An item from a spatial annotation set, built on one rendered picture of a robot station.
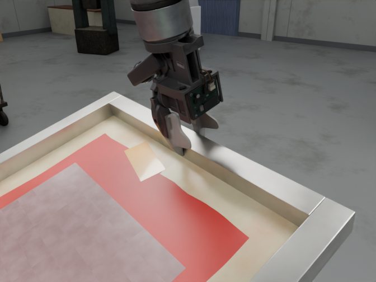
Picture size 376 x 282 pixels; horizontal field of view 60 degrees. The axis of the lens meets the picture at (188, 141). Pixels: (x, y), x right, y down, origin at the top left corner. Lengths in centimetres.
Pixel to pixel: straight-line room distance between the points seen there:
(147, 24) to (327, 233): 33
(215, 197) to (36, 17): 1026
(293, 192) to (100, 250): 28
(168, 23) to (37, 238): 38
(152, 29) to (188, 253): 29
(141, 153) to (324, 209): 35
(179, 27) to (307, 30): 824
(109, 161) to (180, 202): 19
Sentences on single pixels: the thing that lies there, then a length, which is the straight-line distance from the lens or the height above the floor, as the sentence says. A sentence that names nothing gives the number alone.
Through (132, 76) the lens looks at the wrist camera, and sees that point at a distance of 55.
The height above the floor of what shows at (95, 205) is 119.
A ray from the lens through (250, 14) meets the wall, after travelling 915.
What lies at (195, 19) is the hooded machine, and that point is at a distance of 695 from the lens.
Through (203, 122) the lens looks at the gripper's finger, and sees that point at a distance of 56.
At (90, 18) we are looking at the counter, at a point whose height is 51.
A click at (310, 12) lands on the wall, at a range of 859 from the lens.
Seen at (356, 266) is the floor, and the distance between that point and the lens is 227.
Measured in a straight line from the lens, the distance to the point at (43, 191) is 65.
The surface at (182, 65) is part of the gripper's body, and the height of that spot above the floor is 142.
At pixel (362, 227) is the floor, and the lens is 256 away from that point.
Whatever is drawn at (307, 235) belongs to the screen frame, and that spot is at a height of 126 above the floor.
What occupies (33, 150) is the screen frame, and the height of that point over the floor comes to 120.
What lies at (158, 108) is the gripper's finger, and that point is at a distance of 50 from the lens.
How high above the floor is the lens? 153
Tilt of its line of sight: 27 degrees down
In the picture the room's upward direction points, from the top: straight up
